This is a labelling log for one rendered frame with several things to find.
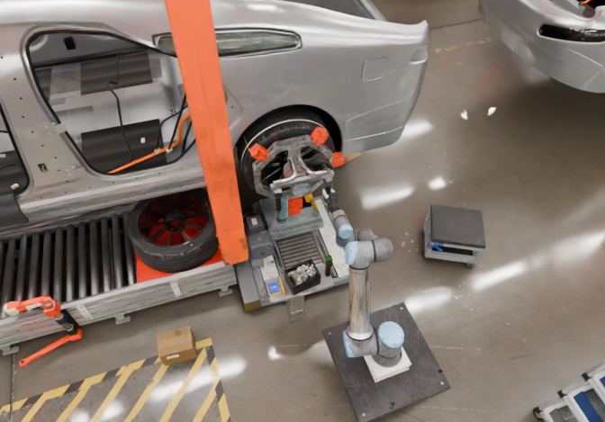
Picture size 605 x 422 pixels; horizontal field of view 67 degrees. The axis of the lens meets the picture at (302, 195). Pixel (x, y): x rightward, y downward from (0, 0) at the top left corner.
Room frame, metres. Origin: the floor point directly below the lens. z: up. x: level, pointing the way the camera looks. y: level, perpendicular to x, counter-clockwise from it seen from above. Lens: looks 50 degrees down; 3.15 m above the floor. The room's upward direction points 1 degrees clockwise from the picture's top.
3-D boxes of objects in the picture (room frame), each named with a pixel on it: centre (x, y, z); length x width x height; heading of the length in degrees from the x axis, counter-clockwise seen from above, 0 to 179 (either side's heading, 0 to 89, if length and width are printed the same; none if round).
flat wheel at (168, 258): (1.99, 0.92, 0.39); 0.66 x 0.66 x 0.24
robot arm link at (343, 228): (1.70, -0.26, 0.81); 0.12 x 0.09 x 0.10; 18
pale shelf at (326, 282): (1.51, 0.01, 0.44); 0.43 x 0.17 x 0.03; 108
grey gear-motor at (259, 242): (2.01, 0.35, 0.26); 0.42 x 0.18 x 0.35; 18
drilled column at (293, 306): (1.50, 0.04, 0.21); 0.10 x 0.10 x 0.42; 18
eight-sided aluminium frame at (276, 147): (2.15, 0.07, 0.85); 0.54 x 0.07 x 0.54; 108
